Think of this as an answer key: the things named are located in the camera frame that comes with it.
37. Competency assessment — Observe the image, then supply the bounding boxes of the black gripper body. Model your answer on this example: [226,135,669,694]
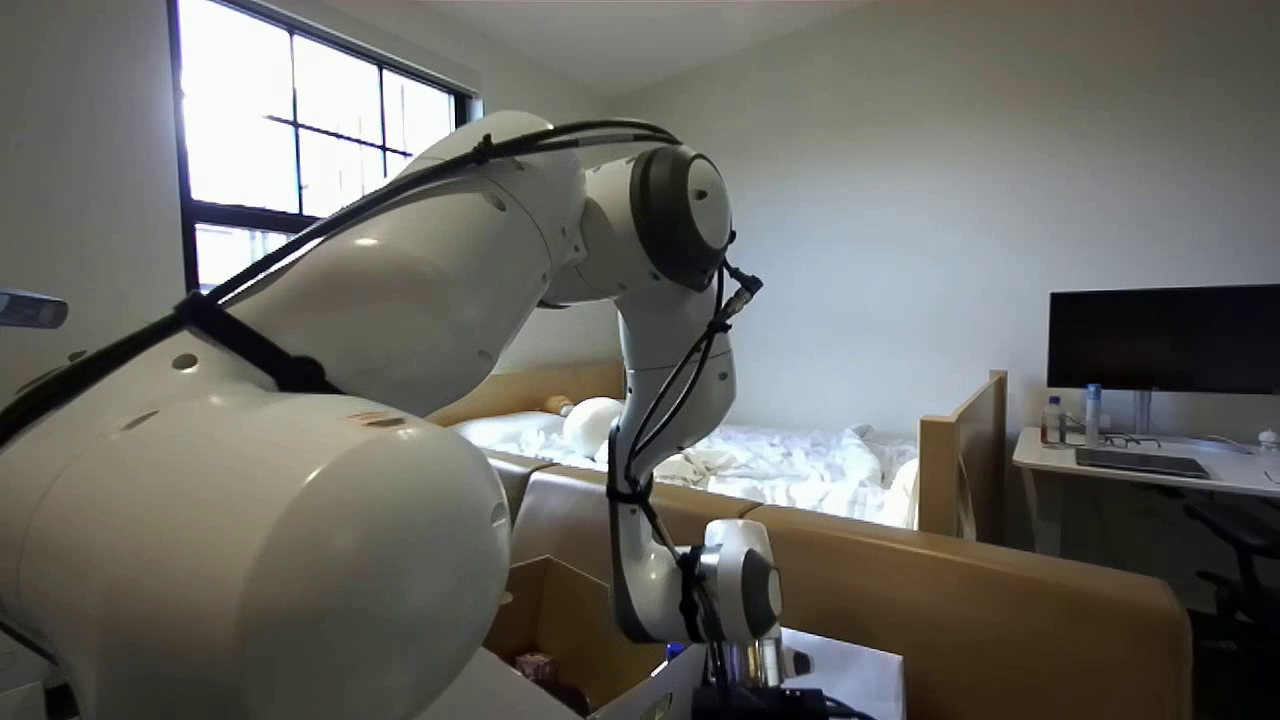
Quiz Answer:
[690,638,792,720]

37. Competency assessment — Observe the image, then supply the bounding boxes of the open cardboard box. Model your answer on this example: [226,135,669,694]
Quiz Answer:
[477,549,712,720]

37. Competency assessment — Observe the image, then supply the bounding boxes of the white paper sign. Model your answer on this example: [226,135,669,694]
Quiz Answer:
[776,624,911,720]

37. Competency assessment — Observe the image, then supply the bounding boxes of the white pillow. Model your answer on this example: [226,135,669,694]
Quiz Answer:
[555,393,627,453]

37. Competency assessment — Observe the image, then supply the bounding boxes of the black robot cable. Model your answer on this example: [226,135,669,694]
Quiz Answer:
[0,115,767,649]

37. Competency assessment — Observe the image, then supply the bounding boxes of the white bed sheets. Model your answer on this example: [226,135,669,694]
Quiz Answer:
[455,405,924,535]

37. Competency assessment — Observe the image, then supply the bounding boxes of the large cardboard box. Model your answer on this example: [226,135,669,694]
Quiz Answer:
[487,456,1199,720]

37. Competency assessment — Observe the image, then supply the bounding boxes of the black office chair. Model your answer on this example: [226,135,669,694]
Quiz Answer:
[1175,490,1280,649]

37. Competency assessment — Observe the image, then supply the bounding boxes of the black computer monitor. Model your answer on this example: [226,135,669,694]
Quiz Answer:
[1044,281,1280,398]

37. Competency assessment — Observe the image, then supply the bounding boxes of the white desk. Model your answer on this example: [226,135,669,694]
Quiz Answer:
[1009,423,1280,567]

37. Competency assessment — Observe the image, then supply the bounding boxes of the small reddish item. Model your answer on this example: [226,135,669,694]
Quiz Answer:
[507,643,593,713]

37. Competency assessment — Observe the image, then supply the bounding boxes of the black keyboard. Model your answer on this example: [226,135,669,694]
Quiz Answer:
[1071,444,1218,485]

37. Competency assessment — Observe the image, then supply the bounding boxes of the small dark bottle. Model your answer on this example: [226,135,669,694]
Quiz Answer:
[1039,386,1071,453]

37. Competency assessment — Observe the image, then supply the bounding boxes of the wooden bed headboard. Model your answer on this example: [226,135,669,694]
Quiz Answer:
[429,354,632,430]

